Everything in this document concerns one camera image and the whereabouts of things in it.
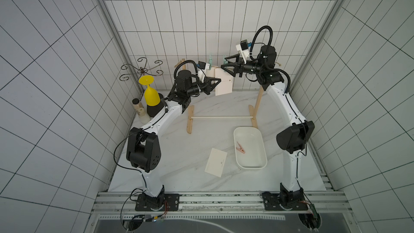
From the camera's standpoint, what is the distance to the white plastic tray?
2.86ft

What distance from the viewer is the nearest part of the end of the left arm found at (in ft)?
2.29

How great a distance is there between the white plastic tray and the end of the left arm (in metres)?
0.33
